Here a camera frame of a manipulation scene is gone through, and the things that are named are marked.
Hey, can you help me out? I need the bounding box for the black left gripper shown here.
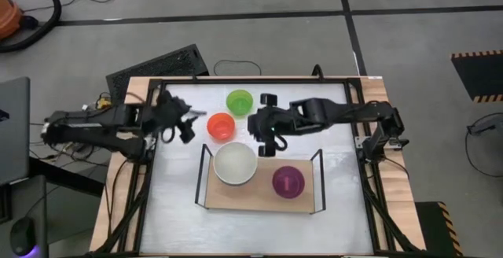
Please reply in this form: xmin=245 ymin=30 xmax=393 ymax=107
xmin=153 ymin=91 xmax=208 ymax=145

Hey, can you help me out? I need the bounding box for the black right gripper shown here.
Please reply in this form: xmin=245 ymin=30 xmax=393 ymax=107
xmin=248 ymin=92 xmax=293 ymax=158

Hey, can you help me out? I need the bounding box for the small green plastic bowl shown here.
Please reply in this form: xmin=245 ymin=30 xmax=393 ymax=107
xmin=226 ymin=88 xmax=255 ymax=117

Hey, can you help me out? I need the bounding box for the small orange plastic bowl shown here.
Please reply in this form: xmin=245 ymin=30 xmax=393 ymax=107
xmin=206 ymin=112 xmax=237 ymax=142

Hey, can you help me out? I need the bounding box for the large white bowl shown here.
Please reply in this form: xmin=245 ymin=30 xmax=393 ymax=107
xmin=212 ymin=141 xmax=259 ymax=186

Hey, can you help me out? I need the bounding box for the small magenta plastic bowl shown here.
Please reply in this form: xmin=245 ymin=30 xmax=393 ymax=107
xmin=271 ymin=165 xmax=307 ymax=201

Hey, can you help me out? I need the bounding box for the grey desk panel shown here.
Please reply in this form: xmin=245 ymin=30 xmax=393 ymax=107
xmin=0 ymin=76 xmax=31 ymax=186

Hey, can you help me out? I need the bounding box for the black computer mouse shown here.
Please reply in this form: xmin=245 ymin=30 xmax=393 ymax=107
xmin=9 ymin=216 xmax=37 ymax=257

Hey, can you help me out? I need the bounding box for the black mat with striped edges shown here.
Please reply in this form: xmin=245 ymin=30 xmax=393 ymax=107
xmin=450 ymin=49 xmax=503 ymax=105
xmin=415 ymin=200 xmax=465 ymax=258

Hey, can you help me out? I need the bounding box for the orange vacuum cleaner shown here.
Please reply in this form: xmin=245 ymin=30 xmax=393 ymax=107
xmin=0 ymin=0 xmax=25 ymax=41

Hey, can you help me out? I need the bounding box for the wooden shelf with black frame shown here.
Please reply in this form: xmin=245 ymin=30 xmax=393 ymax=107
xmin=194 ymin=143 xmax=328 ymax=215

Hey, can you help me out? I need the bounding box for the black cable loop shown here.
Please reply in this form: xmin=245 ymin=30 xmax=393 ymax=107
xmin=311 ymin=64 xmax=325 ymax=83

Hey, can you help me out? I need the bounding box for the black table frame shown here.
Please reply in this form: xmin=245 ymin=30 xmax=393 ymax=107
xmin=93 ymin=76 xmax=424 ymax=258

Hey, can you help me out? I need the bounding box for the silver mounting bracket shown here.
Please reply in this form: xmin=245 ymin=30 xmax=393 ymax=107
xmin=354 ymin=135 xmax=373 ymax=149

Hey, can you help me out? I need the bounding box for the black vacuum hose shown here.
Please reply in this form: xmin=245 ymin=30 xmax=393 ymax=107
xmin=0 ymin=0 xmax=63 ymax=53

